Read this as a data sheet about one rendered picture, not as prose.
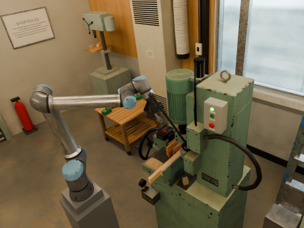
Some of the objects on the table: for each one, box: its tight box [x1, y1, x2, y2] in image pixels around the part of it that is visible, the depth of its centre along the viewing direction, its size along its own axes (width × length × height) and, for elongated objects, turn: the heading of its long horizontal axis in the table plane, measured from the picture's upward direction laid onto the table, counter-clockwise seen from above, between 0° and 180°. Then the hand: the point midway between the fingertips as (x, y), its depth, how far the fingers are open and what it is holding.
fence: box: [162, 156, 183, 177], centre depth 173 cm, size 60×2×6 cm, turn 147°
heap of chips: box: [144, 157, 164, 171], centre depth 167 cm, size 8×12×3 cm
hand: (160, 121), depth 179 cm, fingers closed
